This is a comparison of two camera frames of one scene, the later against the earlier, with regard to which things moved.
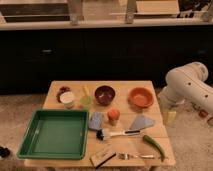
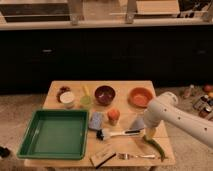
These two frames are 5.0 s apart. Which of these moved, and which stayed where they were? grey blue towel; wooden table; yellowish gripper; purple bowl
Moved: yellowish gripper
Stayed: wooden table; grey blue towel; purple bowl
